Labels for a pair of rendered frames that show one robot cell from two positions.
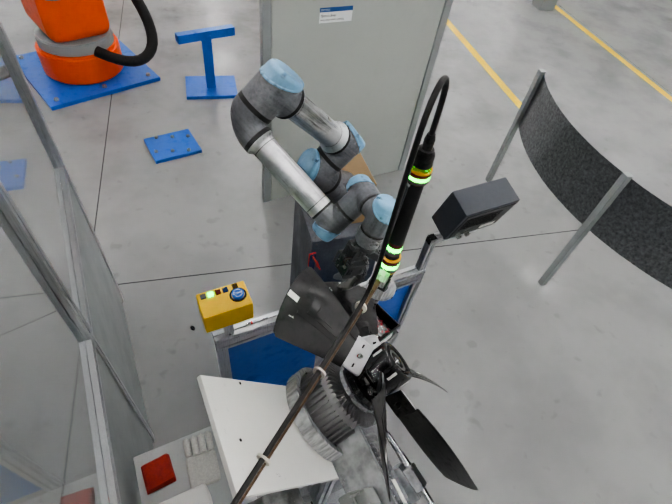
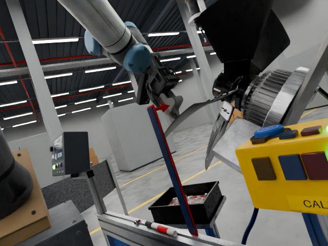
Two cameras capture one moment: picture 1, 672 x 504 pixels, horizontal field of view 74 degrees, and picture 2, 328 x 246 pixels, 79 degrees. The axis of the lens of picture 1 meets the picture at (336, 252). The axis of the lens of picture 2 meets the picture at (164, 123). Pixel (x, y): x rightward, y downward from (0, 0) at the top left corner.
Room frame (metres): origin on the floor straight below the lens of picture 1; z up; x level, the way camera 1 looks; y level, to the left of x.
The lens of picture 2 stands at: (0.97, 0.55, 1.14)
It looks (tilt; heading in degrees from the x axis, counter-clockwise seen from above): 1 degrees up; 261
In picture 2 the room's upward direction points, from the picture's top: 19 degrees counter-clockwise
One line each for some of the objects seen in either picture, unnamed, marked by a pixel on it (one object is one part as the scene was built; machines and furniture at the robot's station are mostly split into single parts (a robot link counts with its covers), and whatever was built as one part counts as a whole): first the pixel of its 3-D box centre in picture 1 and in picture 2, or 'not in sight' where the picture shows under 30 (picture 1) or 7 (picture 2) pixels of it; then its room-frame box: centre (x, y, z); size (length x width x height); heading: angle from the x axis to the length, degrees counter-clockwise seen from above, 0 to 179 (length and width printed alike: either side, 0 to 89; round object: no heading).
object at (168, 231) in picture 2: not in sight; (159, 228); (1.00, -0.01, 0.87); 0.14 x 0.01 x 0.01; 120
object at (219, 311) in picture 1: (225, 307); (318, 166); (0.77, 0.33, 1.02); 0.16 x 0.10 x 0.11; 124
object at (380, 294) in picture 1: (382, 279); (196, 7); (0.62, -0.11, 1.50); 0.09 x 0.07 x 0.10; 159
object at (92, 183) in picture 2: (425, 252); (95, 192); (1.22, -0.36, 0.96); 0.03 x 0.03 x 0.20; 34
